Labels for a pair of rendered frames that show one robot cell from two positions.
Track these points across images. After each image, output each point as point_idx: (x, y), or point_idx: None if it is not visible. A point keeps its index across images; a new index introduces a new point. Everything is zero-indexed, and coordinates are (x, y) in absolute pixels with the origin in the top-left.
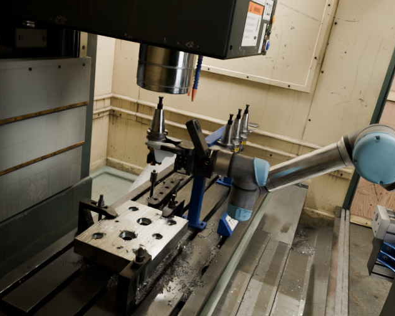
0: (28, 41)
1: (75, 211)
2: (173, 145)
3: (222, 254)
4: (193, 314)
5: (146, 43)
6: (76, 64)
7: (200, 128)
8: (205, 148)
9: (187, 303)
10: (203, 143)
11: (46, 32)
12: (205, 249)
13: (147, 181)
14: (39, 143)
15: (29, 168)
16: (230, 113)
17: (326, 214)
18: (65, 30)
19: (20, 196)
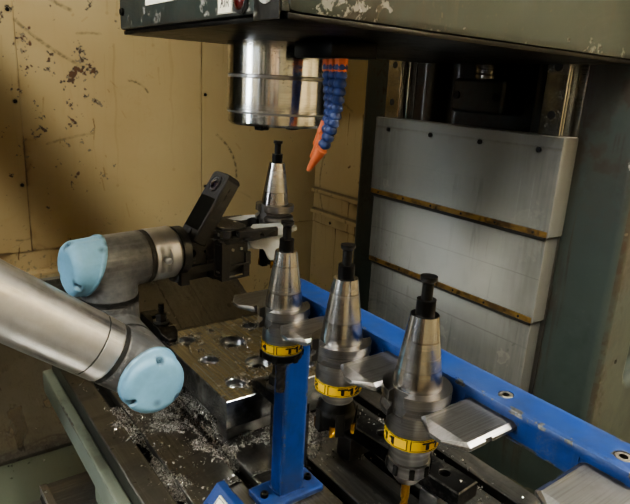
0: (468, 101)
1: (510, 466)
2: (232, 219)
3: (149, 484)
4: (80, 397)
5: None
6: (519, 146)
7: (211, 189)
8: (191, 224)
9: (101, 399)
10: (196, 214)
11: (501, 88)
12: (185, 470)
13: (536, 499)
14: (435, 257)
15: (420, 288)
16: (291, 220)
17: None
18: (541, 83)
19: (404, 319)
